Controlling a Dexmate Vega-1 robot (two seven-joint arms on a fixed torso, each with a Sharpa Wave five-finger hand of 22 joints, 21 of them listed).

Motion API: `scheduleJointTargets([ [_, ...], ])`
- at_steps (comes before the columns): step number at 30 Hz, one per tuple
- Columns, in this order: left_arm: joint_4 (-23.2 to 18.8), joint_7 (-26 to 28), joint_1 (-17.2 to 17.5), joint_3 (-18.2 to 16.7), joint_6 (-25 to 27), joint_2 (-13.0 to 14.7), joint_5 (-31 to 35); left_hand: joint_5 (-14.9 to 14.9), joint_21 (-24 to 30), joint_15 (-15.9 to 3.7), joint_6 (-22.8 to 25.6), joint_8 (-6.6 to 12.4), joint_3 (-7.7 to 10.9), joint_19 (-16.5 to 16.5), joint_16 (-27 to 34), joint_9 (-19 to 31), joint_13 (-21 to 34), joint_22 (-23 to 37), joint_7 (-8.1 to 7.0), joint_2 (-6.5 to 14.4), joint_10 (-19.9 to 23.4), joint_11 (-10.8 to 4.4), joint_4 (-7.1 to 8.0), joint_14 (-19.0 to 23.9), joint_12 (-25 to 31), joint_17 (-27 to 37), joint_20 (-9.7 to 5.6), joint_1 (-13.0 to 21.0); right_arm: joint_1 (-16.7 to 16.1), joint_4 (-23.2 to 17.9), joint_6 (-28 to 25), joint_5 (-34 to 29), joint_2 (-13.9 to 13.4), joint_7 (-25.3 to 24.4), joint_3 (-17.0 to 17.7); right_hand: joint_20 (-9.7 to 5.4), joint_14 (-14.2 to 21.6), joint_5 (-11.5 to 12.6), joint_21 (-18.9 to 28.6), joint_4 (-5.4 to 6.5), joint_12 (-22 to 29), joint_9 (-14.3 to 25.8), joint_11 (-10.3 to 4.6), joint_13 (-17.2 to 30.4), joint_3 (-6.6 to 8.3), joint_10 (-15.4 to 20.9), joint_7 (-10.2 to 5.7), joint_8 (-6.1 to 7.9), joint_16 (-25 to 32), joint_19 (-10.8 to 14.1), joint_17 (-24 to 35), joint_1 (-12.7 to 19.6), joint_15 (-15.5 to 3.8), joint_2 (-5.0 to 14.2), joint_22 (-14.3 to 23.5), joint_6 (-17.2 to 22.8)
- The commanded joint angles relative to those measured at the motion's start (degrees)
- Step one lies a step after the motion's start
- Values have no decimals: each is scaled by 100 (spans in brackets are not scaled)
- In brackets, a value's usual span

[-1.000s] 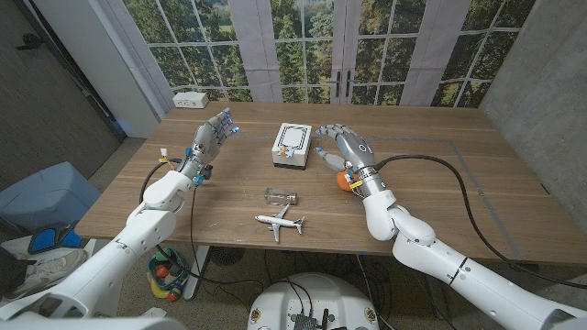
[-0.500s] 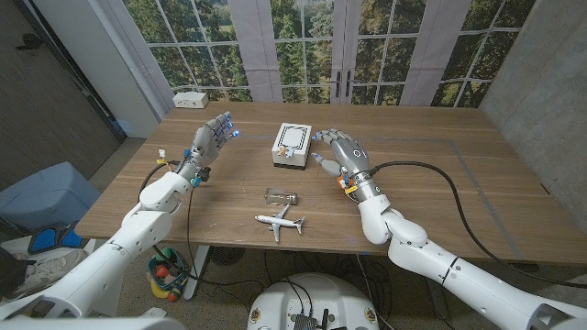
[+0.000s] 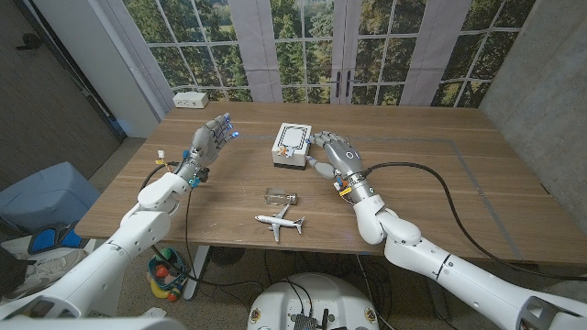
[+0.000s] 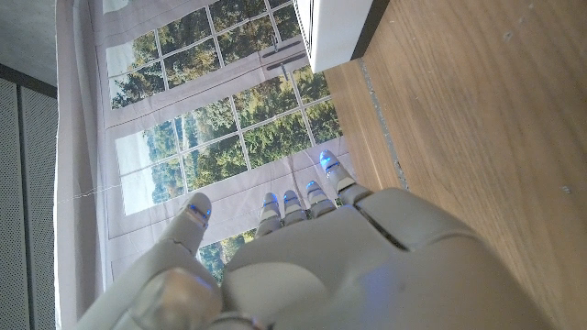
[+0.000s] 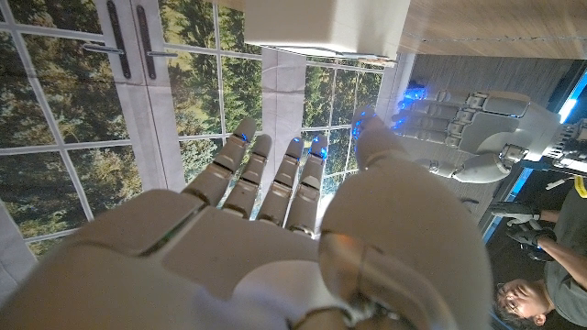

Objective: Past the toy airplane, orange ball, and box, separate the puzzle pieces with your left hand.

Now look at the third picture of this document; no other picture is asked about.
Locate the basket of colourful toys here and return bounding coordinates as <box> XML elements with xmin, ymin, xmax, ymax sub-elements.
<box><xmin>147</xmin><ymin>247</ymin><xmax>190</xmax><ymax>303</ymax></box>

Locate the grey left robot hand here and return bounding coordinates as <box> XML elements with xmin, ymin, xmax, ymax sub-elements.
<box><xmin>175</xmin><ymin>113</ymin><xmax>240</xmax><ymax>185</ymax></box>

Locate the round black floor fan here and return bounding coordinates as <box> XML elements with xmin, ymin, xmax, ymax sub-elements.
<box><xmin>209</xmin><ymin>246</ymin><xmax>247</xmax><ymax>267</ymax></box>

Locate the white table leg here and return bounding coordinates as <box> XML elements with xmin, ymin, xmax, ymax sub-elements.
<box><xmin>183</xmin><ymin>245</ymin><xmax>212</xmax><ymax>303</ymax></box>

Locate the white box with black print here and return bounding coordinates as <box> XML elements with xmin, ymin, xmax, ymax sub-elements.
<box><xmin>271</xmin><ymin>122</ymin><xmax>313</xmax><ymax>171</ymax></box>

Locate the clear glass bottle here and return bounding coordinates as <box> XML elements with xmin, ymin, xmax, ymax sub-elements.
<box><xmin>263</xmin><ymin>187</ymin><xmax>299</xmax><ymax>206</ymax></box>

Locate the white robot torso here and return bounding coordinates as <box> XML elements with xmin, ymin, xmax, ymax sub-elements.
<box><xmin>246</xmin><ymin>272</ymin><xmax>381</xmax><ymax>330</ymax></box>

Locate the black door handle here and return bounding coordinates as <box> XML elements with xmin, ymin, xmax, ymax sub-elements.
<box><xmin>16</xmin><ymin>32</ymin><xmax>45</xmax><ymax>50</ymax></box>

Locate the grey sneaker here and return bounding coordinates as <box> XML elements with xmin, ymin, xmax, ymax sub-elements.
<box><xmin>8</xmin><ymin>247</ymin><xmax>88</xmax><ymax>299</ymax></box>

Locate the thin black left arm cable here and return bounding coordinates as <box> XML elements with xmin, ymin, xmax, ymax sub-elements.
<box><xmin>183</xmin><ymin>187</ymin><xmax>194</xmax><ymax>276</ymax></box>

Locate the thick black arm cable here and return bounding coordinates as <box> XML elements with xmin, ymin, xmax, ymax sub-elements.
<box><xmin>364</xmin><ymin>160</ymin><xmax>587</xmax><ymax>281</ymax></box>
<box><xmin>139</xmin><ymin>160</ymin><xmax>183</xmax><ymax>193</ymax></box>

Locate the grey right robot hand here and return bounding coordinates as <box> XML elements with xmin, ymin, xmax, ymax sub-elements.
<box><xmin>305</xmin><ymin>130</ymin><xmax>374</xmax><ymax>205</ymax></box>

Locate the blue-grey storage bin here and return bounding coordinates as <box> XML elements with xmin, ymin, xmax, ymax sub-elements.
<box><xmin>0</xmin><ymin>160</ymin><xmax>102</xmax><ymax>235</ymax></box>

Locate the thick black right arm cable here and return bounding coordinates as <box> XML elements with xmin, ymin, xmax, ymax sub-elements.
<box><xmin>364</xmin><ymin>160</ymin><xmax>587</xmax><ymax>281</ymax></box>

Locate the white toy airplane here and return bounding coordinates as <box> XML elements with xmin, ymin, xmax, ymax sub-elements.
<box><xmin>254</xmin><ymin>203</ymin><xmax>306</xmax><ymax>244</ymax></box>

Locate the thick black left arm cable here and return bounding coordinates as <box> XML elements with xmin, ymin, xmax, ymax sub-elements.
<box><xmin>139</xmin><ymin>160</ymin><xmax>183</xmax><ymax>193</ymax></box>

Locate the printed window backdrop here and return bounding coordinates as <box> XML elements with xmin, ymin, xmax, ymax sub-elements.
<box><xmin>98</xmin><ymin>0</ymin><xmax>537</xmax><ymax>109</ymax></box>

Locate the white power strip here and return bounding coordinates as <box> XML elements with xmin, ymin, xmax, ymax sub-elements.
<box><xmin>172</xmin><ymin>91</ymin><xmax>210</xmax><ymax>110</ymax></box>

